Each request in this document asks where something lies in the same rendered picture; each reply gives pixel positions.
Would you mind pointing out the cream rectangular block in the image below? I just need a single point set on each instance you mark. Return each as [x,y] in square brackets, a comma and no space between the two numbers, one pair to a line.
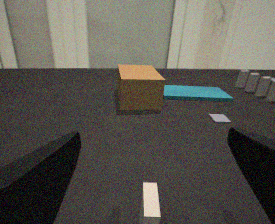
[150,208]
[263,86]
[271,93]
[251,83]
[242,77]

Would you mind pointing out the tan rectangular block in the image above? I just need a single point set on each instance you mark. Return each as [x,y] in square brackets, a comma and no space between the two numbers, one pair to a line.
[140,87]

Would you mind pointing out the light blue flat slab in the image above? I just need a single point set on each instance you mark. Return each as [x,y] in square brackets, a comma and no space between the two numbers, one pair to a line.
[200,93]

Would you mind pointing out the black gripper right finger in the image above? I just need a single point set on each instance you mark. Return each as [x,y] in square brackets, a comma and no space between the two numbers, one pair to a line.
[255,156]

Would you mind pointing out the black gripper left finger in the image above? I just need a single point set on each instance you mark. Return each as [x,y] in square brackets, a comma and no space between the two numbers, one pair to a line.
[32,187]

